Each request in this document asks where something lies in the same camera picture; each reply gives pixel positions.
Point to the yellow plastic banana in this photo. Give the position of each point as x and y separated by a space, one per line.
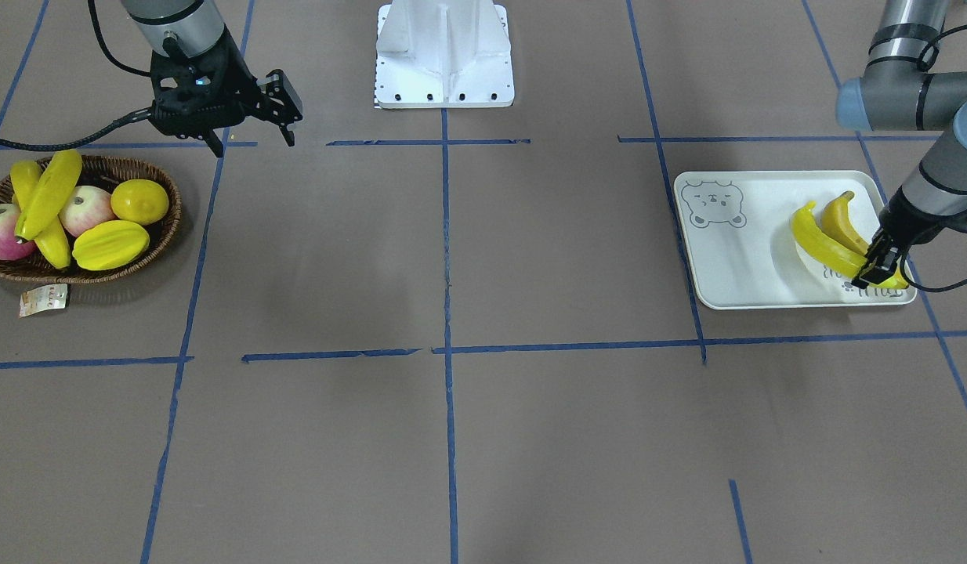
41 194
814 242
52 242
835 223

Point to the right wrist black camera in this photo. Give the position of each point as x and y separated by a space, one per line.
280 104

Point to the brown wicker basket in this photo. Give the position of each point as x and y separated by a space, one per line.
107 172

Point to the yellow plastic starfruit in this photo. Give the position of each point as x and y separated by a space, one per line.
110 245

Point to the pink white plastic apple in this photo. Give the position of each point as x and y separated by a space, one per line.
10 249

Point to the paper basket tag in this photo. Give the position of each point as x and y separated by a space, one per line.
46 298

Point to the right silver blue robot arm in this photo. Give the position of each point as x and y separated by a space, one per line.
198 24

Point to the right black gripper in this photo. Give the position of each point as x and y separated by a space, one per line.
234 72

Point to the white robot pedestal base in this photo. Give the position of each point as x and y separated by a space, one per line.
443 54

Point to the white bear print tray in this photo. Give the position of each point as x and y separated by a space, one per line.
742 255

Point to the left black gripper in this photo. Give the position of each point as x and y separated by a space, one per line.
912 218

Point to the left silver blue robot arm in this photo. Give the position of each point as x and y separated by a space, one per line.
899 92

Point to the yellow plastic lemon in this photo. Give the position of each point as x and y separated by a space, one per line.
141 201

